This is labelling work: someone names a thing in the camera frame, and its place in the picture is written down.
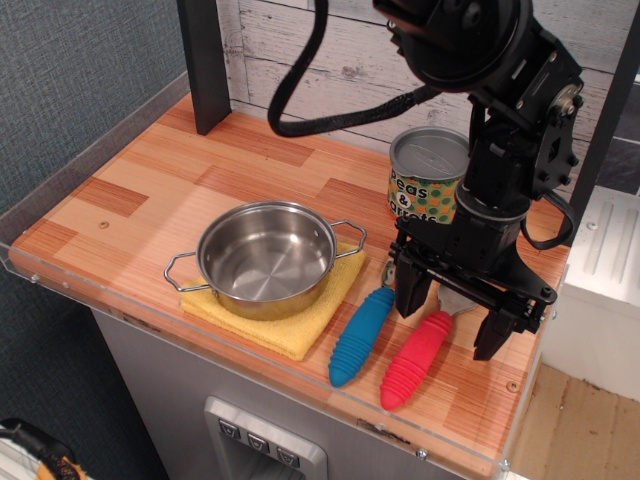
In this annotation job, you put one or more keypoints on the red handled metal spoon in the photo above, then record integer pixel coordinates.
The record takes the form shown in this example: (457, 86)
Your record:
(411, 365)

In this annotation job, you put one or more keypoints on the white toy sink unit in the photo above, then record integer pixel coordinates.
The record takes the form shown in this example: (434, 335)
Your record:
(593, 334)

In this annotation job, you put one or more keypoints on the peas and carrots can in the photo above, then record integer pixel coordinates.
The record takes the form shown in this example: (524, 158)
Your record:
(427, 164)

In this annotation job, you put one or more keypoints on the dark shelf post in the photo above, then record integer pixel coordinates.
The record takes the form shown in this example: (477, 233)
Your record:
(205, 61)
(605, 128)

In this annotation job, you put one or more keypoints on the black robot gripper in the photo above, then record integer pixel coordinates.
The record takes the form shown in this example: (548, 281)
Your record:
(477, 256)

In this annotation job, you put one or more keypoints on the grey toy fridge cabinet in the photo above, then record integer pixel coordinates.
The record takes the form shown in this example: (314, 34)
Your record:
(170, 378)

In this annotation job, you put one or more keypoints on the yellow folded cloth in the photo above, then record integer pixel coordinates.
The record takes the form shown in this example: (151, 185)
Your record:
(291, 337)

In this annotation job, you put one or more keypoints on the dark left shelf post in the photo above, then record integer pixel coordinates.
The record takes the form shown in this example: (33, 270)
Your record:
(205, 61)

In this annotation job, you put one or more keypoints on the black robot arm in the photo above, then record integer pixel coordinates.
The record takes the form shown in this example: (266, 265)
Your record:
(525, 91)

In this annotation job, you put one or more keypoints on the stainless steel pot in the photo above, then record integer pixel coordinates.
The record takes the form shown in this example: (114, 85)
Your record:
(270, 260)

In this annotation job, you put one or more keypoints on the dark right shelf post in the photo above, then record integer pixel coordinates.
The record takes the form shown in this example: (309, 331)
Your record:
(605, 128)

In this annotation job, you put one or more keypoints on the blue handled metal fork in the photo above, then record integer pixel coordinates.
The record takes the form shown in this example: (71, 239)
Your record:
(358, 339)

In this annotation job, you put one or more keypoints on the orange object bottom left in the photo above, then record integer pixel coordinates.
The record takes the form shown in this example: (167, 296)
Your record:
(52, 466)

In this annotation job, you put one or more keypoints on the silver ice dispenser panel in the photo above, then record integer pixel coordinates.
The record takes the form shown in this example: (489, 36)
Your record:
(249, 447)

